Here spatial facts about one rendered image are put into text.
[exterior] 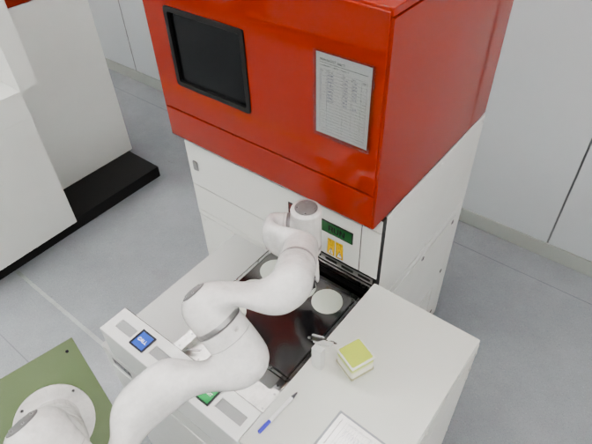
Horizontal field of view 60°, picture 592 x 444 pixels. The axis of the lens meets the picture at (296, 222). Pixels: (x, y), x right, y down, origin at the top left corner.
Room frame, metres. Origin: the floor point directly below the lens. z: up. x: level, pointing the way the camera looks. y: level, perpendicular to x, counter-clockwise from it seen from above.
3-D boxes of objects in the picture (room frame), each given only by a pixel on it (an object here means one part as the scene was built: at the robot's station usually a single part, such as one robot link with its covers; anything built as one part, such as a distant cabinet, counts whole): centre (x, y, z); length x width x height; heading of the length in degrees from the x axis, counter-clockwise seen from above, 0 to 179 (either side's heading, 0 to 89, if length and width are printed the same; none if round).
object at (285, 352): (1.00, 0.06, 0.90); 0.34 x 0.34 x 0.01; 50
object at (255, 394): (0.78, 0.22, 0.87); 0.36 x 0.08 x 0.03; 50
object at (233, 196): (1.29, 0.07, 1.02); 0.82 x 0.03 x 0.40; 50
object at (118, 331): (0.76, 0.35, 0.89); 0.55 x 0.09 x 0.14; 50
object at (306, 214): (1.01, -0.02, 1.23); 0.09 x 0.08 x 0.13; 83
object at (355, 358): (0.74, -0.14, 1.00); 0.07 x 0.07 x 0.07; 29
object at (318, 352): (0.76, -0.06, 1.03); 0.06 x 0.04 x 0.13; 140
